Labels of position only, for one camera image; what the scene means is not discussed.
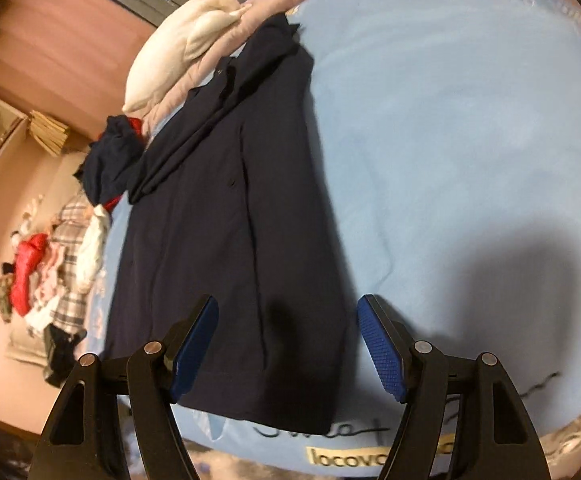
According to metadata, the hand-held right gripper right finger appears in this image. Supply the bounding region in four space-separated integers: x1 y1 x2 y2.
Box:
357 294 553 480

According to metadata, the red puffer jacket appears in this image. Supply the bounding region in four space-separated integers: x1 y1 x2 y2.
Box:
11 232 50 317

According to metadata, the dark garment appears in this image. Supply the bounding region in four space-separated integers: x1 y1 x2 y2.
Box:
43 325 88 387

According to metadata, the pile of pink white clothes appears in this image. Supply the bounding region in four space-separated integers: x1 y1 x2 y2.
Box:
25 240 64 333

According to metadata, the pink quilt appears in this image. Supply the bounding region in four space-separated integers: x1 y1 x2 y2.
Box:
140 0 331 153

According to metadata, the camouflage cloth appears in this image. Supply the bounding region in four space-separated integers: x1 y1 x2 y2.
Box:
0 262 18 323

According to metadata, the white towel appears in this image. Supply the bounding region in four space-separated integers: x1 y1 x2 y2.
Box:
122 0 254 115

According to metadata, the white cloth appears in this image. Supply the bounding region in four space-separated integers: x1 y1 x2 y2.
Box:
75 204 112 293

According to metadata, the navy button shirt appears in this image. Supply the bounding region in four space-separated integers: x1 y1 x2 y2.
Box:
103 12 353 423

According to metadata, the crumpled navy garment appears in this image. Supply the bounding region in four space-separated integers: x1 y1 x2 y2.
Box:
73 115 146 208

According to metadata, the pink curtain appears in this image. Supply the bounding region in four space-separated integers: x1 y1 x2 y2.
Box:
0 0 171 136

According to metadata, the plaid shirt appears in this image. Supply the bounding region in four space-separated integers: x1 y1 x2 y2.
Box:
45 195 104 337

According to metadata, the light blue bed sheet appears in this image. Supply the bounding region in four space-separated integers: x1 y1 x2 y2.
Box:
88 0 581 476

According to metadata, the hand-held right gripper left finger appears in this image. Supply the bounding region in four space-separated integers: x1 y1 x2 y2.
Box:
28 294 220 480

